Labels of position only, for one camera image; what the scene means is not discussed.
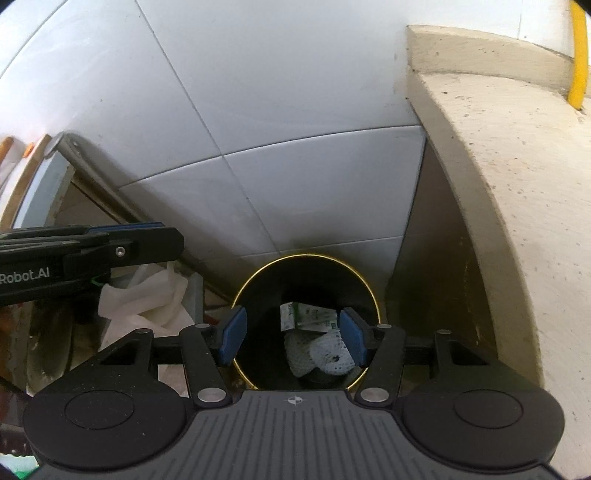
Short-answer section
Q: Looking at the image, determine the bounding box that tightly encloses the black bin with gold rim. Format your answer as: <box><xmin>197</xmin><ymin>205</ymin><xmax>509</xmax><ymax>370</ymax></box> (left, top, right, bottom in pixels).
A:
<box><xmin>229</xmin><ymin>252</ymin><xmax>382</xmax><ymax>392</ymax></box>

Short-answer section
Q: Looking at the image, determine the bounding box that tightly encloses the white foam fruit net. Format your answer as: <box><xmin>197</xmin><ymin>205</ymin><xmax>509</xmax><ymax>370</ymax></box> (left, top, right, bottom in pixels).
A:
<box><xmin>308</xmin><ymin>331</ymin><xmax>357</xmax><ymax>376</ymax></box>
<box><xmin>283</xmin><ymin>331</ymin><xmax>324</xmax><ymax>377</ymax></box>

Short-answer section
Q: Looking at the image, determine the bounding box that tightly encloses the green white milk carton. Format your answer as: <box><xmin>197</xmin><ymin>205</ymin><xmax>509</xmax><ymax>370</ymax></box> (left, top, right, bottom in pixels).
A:
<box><xmin>279</xmin><ymin>302</ymin><xmax>340</xmax><ymax>334</ymax></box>

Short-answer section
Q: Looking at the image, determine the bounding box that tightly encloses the white crumpled cloth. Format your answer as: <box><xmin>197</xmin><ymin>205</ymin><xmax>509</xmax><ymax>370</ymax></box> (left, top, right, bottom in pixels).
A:
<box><xmin>99</xmin><ymin>262</ymin><xmax>195</xmax><ymax>340</ymax></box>

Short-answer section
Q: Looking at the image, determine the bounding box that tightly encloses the dark brown cabinet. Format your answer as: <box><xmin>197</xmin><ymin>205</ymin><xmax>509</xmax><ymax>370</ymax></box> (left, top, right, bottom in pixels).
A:
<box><xmin>385</xmin><ymin>143</ymin><xmax>496</xmax><ymax>398</ymax></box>

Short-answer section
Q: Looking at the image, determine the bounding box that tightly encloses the yellow pipe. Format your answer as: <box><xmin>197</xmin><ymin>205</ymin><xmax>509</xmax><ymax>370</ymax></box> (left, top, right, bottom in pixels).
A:
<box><xmin>568</xmin><ymin>0</ymin><xmax>590</xmax><ymax>110</ymax></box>

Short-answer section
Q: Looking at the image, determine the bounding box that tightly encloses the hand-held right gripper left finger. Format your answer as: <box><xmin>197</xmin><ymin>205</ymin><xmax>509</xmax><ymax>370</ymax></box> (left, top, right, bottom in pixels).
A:
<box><xmin>98</xmin><ymin>306</ymin><xmax>249</xmax><ymax>410</ymax></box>

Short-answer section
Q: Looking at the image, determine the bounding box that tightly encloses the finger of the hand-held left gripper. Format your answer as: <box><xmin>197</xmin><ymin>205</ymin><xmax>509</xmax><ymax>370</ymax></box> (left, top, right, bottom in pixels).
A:
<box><xmin>0</xmin><ymin>222</ymin><xmax>165</xmax><ymax>265</ymax></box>
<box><xmin>65</xmin><ymin>226</ymin><xmax>185</xmax><ymax>284</ymax></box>

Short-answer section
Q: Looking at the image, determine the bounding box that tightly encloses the white appliance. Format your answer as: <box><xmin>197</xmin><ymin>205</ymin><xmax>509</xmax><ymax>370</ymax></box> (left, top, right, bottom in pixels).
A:
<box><xmin>0</xmin><ymin>134</ymin><xmax>70</xmax><ymax>227</ymax></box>

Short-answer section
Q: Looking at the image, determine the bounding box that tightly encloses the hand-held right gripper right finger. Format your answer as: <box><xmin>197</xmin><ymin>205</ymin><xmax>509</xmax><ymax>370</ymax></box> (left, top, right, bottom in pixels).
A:
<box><xmin>338</xmin><ymin>306</ymin><xmax>491</xmax><ymax>410</ymax></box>

